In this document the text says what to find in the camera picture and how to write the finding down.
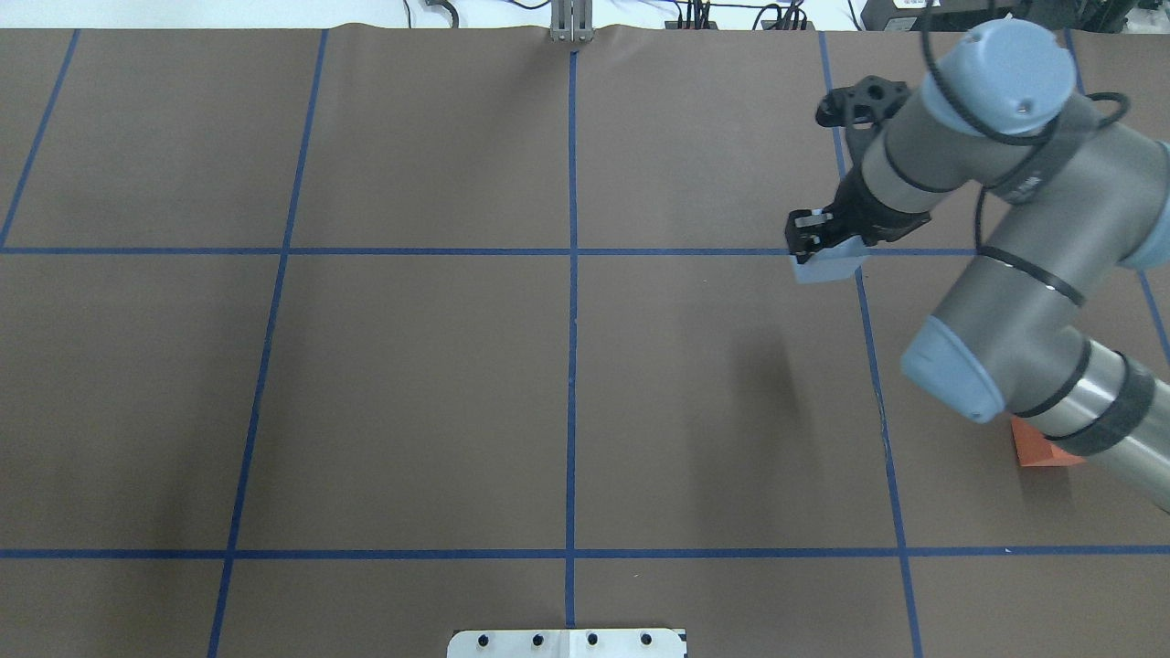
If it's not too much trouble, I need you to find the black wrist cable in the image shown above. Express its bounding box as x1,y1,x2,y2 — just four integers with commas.
920,0,1133,248

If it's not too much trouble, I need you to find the aluminium frame post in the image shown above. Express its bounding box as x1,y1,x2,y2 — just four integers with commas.
548,0,596,43

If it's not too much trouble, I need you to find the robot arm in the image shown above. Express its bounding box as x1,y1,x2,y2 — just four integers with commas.
784,7,1166,510

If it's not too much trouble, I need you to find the orange foam block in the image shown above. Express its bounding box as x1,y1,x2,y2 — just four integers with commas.
1010,416,1086,468

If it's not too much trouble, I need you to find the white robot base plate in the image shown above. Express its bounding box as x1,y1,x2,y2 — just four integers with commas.
446,628,689,657

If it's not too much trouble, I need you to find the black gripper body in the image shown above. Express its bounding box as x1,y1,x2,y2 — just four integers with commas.
824,167,931,247

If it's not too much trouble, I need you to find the light blue foam block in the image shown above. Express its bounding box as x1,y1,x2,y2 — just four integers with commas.
790,237,870,285

